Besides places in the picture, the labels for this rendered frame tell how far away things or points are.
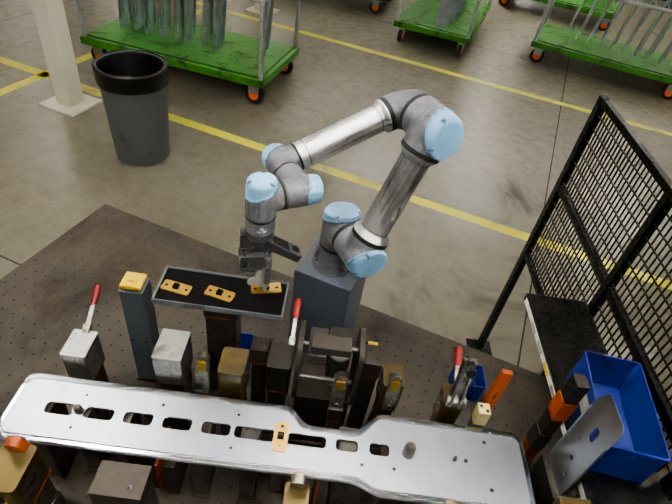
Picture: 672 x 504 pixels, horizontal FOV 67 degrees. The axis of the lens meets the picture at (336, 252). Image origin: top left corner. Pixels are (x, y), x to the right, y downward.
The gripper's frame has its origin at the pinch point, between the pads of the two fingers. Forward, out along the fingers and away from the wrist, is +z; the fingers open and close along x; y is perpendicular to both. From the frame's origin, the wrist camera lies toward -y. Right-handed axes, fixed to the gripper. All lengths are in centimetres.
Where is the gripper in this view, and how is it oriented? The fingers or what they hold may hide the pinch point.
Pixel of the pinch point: (266, 284)
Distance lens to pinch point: 143.0
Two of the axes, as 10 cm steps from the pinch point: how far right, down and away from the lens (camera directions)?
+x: 1.9, 6.7, -7.2
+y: -9.7, 0.4, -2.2
